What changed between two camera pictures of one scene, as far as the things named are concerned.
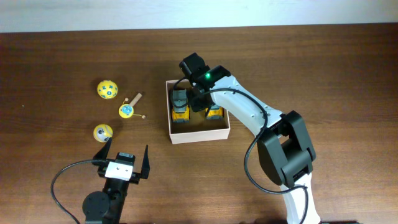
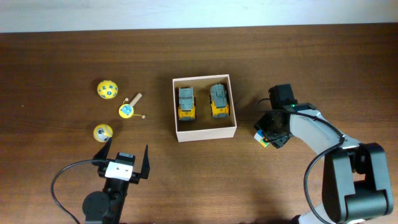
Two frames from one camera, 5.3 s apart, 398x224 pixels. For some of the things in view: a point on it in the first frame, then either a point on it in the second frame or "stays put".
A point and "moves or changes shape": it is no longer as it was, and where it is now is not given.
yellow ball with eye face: x=102 y=132 stays put
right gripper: x=199 y=101 to x=280 y=140
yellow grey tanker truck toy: x=215 y=112 moves or changes shape
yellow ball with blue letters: x=107 y=89 stays put
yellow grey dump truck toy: x=182 y=115 moves or changes shape
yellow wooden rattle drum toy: x=126 y=111 stays put
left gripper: x=135 y=177 stays put
